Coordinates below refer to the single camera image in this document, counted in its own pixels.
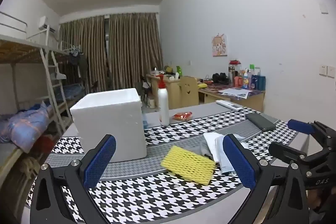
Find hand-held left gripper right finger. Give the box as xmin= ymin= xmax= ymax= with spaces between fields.
xmin=223 ymin=133 xmax=310 ymax=224

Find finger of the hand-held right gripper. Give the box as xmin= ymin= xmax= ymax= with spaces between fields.
xmin=287 ymin=119 xmax=336 ymax=141
xmin=269 ymin=142 xmax=307 ymax=165

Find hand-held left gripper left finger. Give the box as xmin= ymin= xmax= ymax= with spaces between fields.
xmin=30 ymin=134 xmax=117 ymax=224

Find light blue cloth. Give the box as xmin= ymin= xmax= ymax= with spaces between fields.
xmin=215 ymin=137 xmax=250 ymax=175

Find white towel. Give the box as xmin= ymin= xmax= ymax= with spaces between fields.
xmin=203 ymin=132 xmax=245 ymax=162

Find grey cloth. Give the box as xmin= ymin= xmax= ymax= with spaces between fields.
xmin=195 ymin=139 xmax=216 ymax=160

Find white foam box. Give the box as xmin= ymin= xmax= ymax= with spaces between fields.
xmin=70 ymin=88 xmax=147 ymax=163

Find yellow foam net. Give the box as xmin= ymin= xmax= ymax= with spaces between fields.
xmin=161 ymin=145 xmax=217 ymax=186

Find black phone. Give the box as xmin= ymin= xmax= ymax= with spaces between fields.
xmin=245 ymin=113 xmax=277 ymax=131

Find white remote control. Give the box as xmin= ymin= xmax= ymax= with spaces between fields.
xmin=216 ymin=100 xmax=244 ymax=111

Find red cloth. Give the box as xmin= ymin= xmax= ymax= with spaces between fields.
xmin=35 ymin=135 xmax=57 ymax=153

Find houndstooth table mat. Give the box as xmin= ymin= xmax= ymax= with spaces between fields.
xmin=25 ymin=106 xmax=300 ymax=224

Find white paper sheets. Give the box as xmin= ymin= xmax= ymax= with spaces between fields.
xmin=218 ymin=88 xmax=253 ymax=100

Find row of toiletry bottles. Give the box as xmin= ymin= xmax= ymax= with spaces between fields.
xmin=228 ymin=59 xmax=266 ymax=90

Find wooden desk with patterned cover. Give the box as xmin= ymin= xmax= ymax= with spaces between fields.
xmin=198 ymin=82 xmax=265 ymax=112

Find red snack packet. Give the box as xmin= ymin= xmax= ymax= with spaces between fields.
xmin=173 ymin=112 xmax=194 ymax=121

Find white metal bunk bed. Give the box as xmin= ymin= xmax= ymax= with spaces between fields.
xmin=50 ymin=40 xmax=88 ymax=109
xmin=0 ymin=11 xmax=75 ymax=214

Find cluster of plastic bottles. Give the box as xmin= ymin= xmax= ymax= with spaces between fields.
xmin=144 ymin=93 xmax=158 ymax=109

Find blue plaid blanket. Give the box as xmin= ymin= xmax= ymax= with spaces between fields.
xmin=0 ymin=102 xmax=54 ymax=153

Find wooden chair with smiley cutout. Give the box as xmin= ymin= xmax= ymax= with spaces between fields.
xmin=179 ymin=76 xmax=199 ymax=109

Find white pump lotion bottle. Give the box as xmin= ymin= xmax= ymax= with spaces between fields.
xmin=157 ymin=74 xmax=170 ymax=126

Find wooden desk with drawers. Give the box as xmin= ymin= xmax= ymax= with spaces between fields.
xmin=146 ymin=73 xmax=200 ymax=110

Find dark hanging clothes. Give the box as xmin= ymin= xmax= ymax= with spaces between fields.
xmin=69 ymin=52 xmax=88 ymax=83

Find brown striped curtain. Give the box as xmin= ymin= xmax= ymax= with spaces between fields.
xmin=108 ymin=13 xmax=164 ymax=98
xmin=60 ymin=15 xmax=108 ymax=94

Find white air conditioner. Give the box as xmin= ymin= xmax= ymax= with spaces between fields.
xmin=38 ymin=16 xmax=59 ymax=32

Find white wall sockets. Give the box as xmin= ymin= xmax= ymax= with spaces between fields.
xmin=319 ymin=65 xmax=336 ymax=78

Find cartoon wall poster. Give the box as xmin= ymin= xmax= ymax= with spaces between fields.
xmin=211 ymin=33 xmax=228 ymax=57

